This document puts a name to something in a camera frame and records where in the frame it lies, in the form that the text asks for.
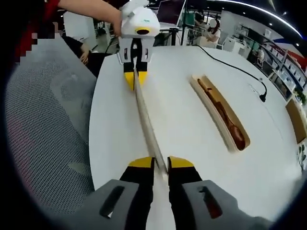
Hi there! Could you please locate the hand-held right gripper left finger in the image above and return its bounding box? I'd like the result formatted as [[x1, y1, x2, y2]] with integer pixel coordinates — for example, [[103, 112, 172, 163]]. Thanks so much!
[[81, 156, 155, 230]]

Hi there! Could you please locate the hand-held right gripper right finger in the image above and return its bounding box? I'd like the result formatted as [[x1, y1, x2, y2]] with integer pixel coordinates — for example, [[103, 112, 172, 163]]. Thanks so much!
[[167, 155, 272, 230]]

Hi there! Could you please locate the beige cutlery case lid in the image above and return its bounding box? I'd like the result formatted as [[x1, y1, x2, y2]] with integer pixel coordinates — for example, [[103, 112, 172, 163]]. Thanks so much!
[[132, 67, 175, 230]]

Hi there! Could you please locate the beige cutlery case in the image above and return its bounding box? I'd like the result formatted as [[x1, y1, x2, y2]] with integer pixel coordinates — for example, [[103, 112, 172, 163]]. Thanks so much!
[[190, 74, 252, 152]]

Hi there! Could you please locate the person's left hand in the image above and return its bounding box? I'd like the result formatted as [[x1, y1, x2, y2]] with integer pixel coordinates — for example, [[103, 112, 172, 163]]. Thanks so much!
[[118, 0, 150, 25]]

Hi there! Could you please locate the person in red sleeve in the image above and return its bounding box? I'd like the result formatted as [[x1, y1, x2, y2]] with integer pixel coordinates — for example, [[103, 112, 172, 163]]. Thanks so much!
[[18, 0, 67, 56]]

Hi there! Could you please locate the grey mesh office chair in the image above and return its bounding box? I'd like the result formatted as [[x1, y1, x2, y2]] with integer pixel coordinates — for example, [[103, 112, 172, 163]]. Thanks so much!
[[4, 59, 98, 217]]

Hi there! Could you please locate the green potted plant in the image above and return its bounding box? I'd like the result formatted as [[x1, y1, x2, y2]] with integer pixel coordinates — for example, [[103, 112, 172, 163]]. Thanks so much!
[[298, 145, 307, 169]]

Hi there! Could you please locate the brown cardboard box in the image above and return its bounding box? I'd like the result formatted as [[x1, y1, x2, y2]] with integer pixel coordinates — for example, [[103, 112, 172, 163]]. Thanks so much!
[[285, 98, 307, 145]]

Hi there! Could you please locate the long ceiling light strip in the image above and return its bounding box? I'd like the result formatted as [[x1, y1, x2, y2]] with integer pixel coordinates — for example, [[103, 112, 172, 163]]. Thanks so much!
[[249, 0, 301, 34]]

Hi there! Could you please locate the shelving with white bins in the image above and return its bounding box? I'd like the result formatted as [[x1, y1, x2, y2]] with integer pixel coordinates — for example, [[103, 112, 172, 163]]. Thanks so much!
[[263, 40, 307, 97]]

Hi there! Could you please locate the small green plant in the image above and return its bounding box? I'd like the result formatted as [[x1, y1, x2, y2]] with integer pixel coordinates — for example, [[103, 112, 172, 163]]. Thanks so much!
[[296, 89, 307, 104]]

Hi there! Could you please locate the black power cable with plug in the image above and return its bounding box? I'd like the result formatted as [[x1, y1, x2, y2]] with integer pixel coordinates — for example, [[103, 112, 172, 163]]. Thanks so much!
[[196, 45, 268, 103]]

